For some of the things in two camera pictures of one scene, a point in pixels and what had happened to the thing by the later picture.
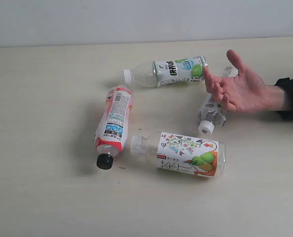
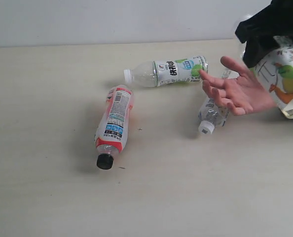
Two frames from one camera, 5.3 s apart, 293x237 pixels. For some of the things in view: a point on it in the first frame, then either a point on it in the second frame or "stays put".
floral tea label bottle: (181, 153) to (281, 70)
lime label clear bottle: (164, 72) stays put
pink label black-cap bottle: (112, 124) stays put
